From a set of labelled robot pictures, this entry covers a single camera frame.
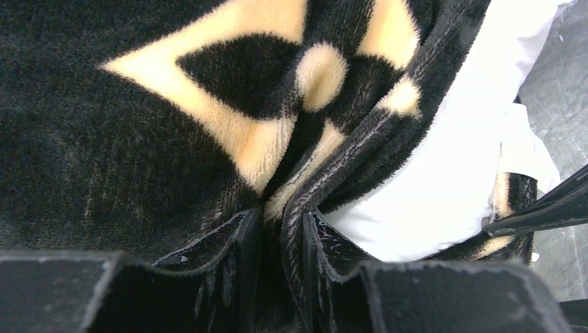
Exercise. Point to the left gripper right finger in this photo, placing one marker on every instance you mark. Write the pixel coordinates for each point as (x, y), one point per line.
(347, 291)

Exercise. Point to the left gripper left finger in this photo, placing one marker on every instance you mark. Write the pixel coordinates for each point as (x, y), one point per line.
(208, 286)

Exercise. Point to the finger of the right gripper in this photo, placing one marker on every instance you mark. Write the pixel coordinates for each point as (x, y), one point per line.
(563, 206)

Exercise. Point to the white pillow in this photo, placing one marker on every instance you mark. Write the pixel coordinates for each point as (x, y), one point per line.
(446, 192)

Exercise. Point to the black pillowcase with beige flowers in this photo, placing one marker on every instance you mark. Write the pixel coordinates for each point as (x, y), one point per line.
(143, 125)

